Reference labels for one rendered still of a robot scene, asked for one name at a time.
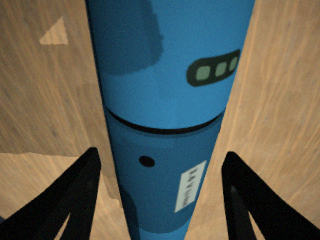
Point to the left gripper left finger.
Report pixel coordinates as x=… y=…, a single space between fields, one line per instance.
x=75 y=191

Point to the blue electric screwdriver barrel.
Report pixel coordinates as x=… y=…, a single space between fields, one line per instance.
x=165 y=70

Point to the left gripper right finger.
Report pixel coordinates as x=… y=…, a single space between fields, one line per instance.
x=245 y=192

